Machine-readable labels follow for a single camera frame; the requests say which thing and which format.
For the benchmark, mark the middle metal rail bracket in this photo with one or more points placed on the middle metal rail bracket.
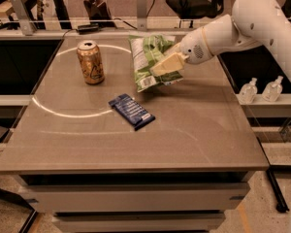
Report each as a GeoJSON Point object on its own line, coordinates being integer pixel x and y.
{"type": "Point", "coordinates": [141, 15]}

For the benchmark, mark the left metal rail bracket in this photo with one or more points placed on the left metal rail bracket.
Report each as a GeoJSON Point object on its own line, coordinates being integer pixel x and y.
{"type": "Point", "coordinates": [27, 27]}

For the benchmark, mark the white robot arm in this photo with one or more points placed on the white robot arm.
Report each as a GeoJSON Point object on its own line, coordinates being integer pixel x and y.
{"type": "Point", "coordinates": [252, 23]}

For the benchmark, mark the blue rxbar blueberry bar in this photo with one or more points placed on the blue rxbar blueberry bar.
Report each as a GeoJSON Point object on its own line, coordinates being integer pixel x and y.
{"type": "Point", "coordinates": [132, 111]}

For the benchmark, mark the black device on rail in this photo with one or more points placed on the black device on rail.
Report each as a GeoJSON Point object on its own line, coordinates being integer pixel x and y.
{"type": "Point", "coordinates": [83, 29]}

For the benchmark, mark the clear sanitizer bottle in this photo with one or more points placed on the clear sanitizer bottle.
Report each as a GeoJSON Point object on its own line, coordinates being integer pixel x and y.
{"type": "Point", "coordinates": [273, 90]}
{"type": "Point", "coordinates": [248, 91]}

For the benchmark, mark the gold soda can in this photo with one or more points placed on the gold soda can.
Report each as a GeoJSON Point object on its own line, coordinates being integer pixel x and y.
{"type": "Point", "coordinates": [90, 59]}

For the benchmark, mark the green jalapeno chip bag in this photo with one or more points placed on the green jalapeno chip bag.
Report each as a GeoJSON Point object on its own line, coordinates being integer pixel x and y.
{"type": "Point", "coordinates": [147, 50]}

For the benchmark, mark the grey table drawer cabinet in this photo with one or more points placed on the grey table drawer cabinet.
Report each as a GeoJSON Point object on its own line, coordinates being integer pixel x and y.
{"type": "Point", "coordinates": [136, 207]}

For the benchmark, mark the clear sanitizer bottle left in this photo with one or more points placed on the clear sanitizer bottle left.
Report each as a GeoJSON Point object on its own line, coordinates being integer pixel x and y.
{"type": "Point", "coordinates": [248, 91]}

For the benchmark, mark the black bag in background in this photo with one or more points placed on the black bag in background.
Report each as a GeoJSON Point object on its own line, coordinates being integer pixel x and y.
{"type": "Point", "coordinates": [195, 9]}

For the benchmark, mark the metal rail bracket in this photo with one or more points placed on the metal rail bracket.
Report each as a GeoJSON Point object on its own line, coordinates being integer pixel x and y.
{"type": "Point", "coordinates": [27, 27]}
{"type": "Point", "coordinates": [141, 15]}

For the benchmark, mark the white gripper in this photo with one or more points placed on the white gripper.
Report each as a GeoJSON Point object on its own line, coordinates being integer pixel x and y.
{"type": "Point", "coordinates": [194, 49]}

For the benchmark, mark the clear sanitizer bottle right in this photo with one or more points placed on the clear sanitizer bottle right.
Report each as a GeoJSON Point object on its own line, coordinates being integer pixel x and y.
{"type": "Point", "coordinates": [273, 90]}

